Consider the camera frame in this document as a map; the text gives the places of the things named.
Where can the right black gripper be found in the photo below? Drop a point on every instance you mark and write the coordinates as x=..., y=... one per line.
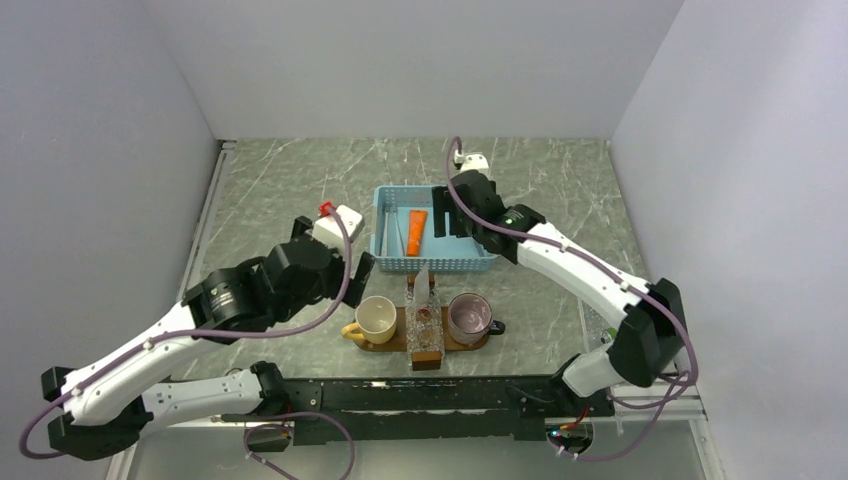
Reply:
x=442, y=205

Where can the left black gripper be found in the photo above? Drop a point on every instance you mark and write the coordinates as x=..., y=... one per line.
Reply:
x=356, y=282

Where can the light blue plastic basket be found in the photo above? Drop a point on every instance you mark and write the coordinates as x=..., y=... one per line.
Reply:
x=447, y=254

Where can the yellow ceramic mug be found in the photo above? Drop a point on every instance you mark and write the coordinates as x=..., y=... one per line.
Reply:
x=375, y=321

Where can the mauve ceramic cup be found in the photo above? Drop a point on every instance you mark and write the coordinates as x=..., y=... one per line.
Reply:
x=470, y=319

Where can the brown oval wooden tray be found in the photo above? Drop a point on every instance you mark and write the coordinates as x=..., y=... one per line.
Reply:
x=416, y=335

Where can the clear holder with brown ends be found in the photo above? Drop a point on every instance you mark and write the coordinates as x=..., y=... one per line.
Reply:
x=422, y=360

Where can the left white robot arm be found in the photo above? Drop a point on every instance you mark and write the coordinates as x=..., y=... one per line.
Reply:
x=104, y=408

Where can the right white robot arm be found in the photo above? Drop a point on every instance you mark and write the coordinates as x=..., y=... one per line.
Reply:
x=648, y=318

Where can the orange toothpaste tube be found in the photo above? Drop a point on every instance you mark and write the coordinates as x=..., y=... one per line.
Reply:
x=417, y=221

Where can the light blue toothbrush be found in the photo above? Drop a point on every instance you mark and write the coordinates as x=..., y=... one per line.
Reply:
x=401, y=245

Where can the clear plastic container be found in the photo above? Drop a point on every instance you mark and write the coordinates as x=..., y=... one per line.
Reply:
x=596, y=330

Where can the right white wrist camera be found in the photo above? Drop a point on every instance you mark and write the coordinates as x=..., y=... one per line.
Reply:
x=464, y=162

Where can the aluminium frame rail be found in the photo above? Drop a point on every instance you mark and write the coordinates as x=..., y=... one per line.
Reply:
x=199, y=225

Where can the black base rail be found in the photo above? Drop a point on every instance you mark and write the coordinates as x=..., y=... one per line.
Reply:
x=521, y=407

